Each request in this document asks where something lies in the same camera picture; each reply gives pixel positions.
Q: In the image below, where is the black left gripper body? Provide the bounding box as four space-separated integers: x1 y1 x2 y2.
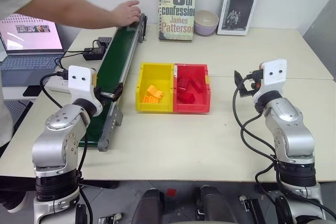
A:
92 85 104 101

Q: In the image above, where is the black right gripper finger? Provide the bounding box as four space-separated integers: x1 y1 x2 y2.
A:
234 70 246 90
239 87 255 98

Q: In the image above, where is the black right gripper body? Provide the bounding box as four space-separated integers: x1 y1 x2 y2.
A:
244 68 264 97

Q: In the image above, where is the green conveyor belt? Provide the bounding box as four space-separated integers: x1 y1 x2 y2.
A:
77 13 148 153

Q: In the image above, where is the person's bare hand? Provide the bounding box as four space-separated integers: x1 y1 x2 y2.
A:
109 0 143 27

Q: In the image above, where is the black power adapter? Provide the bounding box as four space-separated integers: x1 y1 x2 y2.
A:
82 46 106 61

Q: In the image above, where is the white power strip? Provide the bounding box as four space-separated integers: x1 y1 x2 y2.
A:
41 69 73 94

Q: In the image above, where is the yellow plastic bin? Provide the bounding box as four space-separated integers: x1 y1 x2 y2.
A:
134 62 176 113

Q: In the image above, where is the red plastic bin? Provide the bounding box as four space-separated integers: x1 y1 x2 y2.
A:
173 63 212 114

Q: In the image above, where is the red toy brick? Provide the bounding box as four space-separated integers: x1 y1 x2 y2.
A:
176 91 196 103
176 77 189 90

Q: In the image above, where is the lilac ceramic bowl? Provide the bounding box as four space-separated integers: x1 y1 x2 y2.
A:
193 22 219 37

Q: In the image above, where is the lavender bowl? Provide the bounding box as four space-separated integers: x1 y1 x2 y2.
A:
195 9 220 28

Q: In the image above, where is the graphic design book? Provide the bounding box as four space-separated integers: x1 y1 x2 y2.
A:
216 0 262 36

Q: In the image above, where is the grey partition panel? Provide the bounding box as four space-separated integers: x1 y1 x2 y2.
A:
301 0 336 81

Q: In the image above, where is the grey open laptop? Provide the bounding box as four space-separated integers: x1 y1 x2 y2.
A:
0 15 65 87

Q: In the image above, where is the perforated metal board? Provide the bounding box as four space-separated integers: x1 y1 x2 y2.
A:
4 99 34 137

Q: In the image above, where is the dark rounded robot leg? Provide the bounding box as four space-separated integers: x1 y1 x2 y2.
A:
194 185 239 224
130 187 165 224

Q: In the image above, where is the person's dark shoe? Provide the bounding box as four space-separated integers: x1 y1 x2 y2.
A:
0 189 27 213

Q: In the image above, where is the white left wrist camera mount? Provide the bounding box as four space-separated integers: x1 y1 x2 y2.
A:
67 65 103 116

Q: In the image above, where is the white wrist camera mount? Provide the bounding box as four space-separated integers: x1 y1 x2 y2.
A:
258 58 288 104
67 65 103 116

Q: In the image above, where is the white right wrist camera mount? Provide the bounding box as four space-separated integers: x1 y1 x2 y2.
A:
258 58 288 104

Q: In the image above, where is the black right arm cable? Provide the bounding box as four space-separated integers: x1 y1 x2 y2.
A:
232 86 336 220

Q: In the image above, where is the black adapter cable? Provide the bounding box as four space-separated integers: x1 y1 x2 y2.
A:
55 39 103 72

